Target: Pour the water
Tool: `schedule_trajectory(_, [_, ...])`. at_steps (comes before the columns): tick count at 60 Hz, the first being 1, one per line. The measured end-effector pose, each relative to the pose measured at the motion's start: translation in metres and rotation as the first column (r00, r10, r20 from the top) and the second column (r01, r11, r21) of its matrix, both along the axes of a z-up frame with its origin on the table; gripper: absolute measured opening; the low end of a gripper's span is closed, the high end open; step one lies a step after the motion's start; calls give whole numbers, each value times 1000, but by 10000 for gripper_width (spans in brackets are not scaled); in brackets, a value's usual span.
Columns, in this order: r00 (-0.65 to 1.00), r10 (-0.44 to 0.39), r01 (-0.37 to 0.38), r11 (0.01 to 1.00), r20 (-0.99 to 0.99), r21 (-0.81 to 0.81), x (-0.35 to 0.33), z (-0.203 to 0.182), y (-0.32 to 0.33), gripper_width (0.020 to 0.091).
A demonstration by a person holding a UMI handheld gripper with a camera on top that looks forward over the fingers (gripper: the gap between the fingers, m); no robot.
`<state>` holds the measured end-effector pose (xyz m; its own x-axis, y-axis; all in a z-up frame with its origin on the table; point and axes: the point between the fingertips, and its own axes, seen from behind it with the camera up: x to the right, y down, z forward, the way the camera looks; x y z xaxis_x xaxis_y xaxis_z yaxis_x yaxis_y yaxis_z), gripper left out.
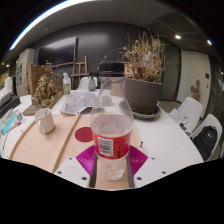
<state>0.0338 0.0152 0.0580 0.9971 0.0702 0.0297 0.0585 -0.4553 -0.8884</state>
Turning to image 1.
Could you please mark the purple printed sheet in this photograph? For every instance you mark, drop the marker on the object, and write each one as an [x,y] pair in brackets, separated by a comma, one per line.
[8,121]

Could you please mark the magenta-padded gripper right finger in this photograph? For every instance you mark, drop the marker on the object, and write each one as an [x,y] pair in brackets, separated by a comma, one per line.
[148,170]

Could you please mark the black wall screen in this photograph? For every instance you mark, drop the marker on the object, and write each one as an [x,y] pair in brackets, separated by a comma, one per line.
[56,51]

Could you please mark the long ceiling light strip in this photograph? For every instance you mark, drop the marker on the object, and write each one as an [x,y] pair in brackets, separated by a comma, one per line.
[43,16]

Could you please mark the wooden figure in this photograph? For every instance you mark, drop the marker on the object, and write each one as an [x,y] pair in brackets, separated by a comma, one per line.
[195,90]

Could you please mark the flat round red coaster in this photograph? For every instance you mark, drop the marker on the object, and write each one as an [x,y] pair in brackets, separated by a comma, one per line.
[82,134]

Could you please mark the black flat box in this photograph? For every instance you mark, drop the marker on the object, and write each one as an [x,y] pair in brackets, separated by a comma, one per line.
[8,103]

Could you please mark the grey plant saucer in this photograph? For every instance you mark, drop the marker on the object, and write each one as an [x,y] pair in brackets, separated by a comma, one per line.
[150,116]

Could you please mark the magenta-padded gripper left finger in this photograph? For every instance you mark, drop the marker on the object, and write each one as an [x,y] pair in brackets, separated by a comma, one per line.
[71,168]

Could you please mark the wooden easel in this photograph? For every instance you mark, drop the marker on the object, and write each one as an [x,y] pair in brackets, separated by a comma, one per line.
[80,65]

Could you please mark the clear red-labelled drink bottle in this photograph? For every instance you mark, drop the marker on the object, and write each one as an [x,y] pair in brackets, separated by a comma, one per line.
[111,133]

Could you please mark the grey printed newspaper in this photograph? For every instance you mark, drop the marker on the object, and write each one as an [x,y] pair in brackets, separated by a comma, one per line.
[78,101]

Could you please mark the grey pot with dried plant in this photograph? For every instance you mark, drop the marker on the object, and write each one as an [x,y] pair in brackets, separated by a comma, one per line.
[145,95]

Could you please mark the white ceramic mug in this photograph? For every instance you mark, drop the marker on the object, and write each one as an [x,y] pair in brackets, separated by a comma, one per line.
[45,121]

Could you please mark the printed paper sheet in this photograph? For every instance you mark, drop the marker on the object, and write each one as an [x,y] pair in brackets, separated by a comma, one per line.
[179,117]

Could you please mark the white cabinet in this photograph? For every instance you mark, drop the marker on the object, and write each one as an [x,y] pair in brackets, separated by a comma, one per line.
[24,71]

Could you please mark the dark grey bottle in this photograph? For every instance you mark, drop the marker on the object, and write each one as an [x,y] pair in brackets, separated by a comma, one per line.
[92,84]

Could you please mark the black backpack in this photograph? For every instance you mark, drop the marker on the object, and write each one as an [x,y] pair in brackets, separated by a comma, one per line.
[205,140]

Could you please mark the white chair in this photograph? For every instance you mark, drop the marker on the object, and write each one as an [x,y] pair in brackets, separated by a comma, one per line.
[83,84]
[190,108]
[213,121]

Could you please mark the white green-labelled spray bottle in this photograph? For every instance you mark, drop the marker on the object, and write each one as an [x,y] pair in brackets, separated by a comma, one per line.
[66,87]

